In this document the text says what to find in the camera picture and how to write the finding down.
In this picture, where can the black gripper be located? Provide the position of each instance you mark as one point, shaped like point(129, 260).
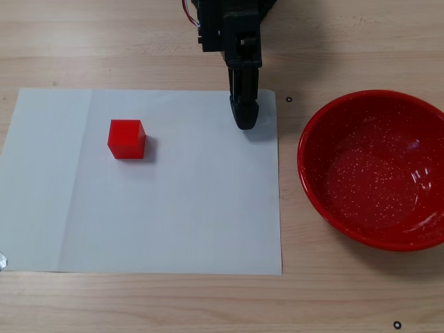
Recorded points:
point(243, 81)

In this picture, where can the red cube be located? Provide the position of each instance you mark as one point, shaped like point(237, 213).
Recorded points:
point(125, 138)

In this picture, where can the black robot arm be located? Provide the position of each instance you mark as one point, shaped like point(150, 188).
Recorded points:
point(239, 4)

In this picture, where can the red speckled bowl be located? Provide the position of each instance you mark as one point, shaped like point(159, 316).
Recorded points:
point(364, 180)

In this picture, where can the white paper sheet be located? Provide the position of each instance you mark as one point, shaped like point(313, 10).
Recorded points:
point(173, 190)

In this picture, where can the grey tape piece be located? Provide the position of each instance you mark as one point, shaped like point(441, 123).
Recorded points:
point(2, 262)

